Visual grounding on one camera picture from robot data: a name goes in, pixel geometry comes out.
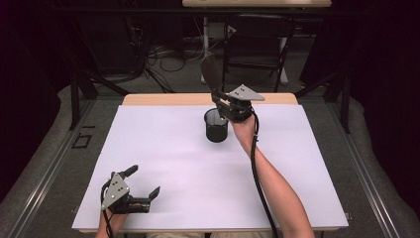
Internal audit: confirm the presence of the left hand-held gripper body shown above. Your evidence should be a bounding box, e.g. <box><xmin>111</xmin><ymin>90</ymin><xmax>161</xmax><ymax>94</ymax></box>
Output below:
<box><xmin>100</xmin><ymin>172</ymin><xmax>152</xmax><ymax>214</ymax></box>

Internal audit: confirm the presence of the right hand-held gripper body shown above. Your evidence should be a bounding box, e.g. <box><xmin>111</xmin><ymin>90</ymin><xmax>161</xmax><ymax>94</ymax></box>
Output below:
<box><xmin>223</xmin><ymin>83</ymin><xmax>265</xmax><ymax>124</ymax></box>

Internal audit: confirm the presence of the black mesh pen holder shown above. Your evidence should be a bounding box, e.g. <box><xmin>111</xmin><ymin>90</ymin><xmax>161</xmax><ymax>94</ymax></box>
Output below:
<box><xmin>203</xmin><ymin>107</ymin><xmax>230</xmax><ymax>144</ymax></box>

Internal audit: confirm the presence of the brown hairbrush with chrome cap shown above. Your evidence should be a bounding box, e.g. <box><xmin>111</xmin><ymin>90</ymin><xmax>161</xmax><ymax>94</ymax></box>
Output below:
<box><xmin>201</xmin><ymin>54</ymin><xmax>226</xmax><ymax>95</ymax></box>

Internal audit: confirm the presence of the person's right hand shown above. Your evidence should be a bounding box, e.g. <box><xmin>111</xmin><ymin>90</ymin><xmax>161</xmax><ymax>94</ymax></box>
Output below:
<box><xmin>230</xmin><ymin>113</ymin><xmax>261</xmax><ymax>147</ymax></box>

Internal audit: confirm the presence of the person's left hand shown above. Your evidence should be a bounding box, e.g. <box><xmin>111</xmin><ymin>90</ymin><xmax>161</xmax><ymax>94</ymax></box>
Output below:
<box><xmin>98</xmin><ymin>202</ymin><xmax>144</xmax><ymax>233</ymax></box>

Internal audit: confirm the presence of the white table cover sheet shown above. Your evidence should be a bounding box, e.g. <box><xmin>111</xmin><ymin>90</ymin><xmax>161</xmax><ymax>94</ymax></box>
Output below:
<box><xmin>71</xmin><ymin>104</ymin><xmax>350</xmax><ymax>231</ymax></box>

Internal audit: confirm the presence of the black folding chair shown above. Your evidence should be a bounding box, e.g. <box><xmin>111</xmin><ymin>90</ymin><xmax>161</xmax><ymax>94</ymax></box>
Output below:
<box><xmin>222</xmin><ymin>14</ymin><xmax>297</xmax><ymax>94</ymax></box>

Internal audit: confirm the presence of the black metal stand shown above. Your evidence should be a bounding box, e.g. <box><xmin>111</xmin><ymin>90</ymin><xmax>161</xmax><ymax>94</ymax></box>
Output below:
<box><xmin>293</xmin><ymin>64</ymin><xmax>352</xmax><ymax>135</ymax></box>
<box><xmin>68</xmin><ymin>69</ymin><xmax>131</xmax><ymax>132</ymax></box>

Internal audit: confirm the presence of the beige table with white legs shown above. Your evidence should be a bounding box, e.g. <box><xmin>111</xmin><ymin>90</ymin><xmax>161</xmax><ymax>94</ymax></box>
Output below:
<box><xmin>181</xmin><ymin>0</ymin><xmax>333</xmax><ymax>84</ymax></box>

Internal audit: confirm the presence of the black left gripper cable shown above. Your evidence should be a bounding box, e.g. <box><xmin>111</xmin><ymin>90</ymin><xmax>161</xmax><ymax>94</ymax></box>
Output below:
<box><xmin>99</xmin><ymin>179</ymin><xmax>115</xmax><ymax>238</ymax></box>

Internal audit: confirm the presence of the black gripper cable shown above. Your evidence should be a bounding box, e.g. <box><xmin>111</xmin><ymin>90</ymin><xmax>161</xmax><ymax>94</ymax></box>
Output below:
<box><xmin>99</xmin><ymin>179</ymin><xmax>115</xmax><ymax>238</ymax></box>
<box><xmin>249</xmin><ymin>110</ymin><xmax>280</xmax><ymax>238</ymax></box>

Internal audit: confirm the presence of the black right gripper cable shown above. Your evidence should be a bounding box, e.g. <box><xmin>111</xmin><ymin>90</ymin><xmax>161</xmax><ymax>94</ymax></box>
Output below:
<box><xmin>249</xmin><ymin>110</ymin><xmax>280</xmax><ymax>238</ymax></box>

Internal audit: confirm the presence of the metal floor rail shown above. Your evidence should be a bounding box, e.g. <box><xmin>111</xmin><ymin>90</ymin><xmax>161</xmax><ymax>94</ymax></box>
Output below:
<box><xmin>9</xmin><ymin>98</ymin><xmax>97</xmax><ymax>238</ymax></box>
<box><xmin>328</xmin><ymin>98</ymin><xmax>401</xmax><ymax>238</ymax></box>

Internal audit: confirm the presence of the bundle of floor cables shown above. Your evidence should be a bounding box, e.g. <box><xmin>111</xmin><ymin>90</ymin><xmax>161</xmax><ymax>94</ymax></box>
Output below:
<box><xmin>130</xmin><ymin>16</ymin><xmax>207</xmax><ymax>94</ymax></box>

